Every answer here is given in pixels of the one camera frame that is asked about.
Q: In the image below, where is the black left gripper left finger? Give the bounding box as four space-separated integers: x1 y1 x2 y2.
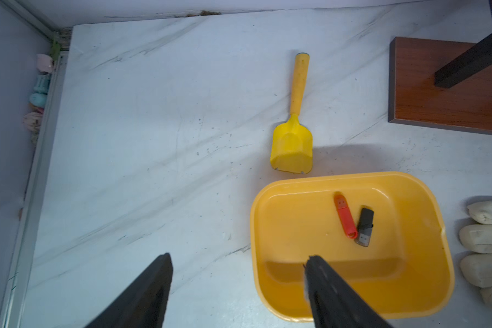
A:
87 253 173 328

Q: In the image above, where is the beige work glove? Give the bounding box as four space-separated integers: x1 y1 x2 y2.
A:
459 200 492 308

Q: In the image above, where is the black usb flash drive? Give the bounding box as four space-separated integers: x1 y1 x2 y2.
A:
355 207 374 247

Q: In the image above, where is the brown wooden tiered stand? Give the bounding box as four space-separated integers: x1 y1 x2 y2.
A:
388 1 492 135

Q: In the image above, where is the yellow plastic storage box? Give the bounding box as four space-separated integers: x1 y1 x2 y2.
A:
250 172 455 322

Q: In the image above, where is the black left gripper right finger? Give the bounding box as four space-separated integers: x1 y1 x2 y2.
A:
304 256 391 328

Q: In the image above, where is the yellow plastic toy shovel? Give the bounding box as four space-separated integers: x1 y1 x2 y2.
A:
270 53 313 174

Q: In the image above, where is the red usb flash drive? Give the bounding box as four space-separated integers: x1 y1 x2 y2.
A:
333 193 358 239

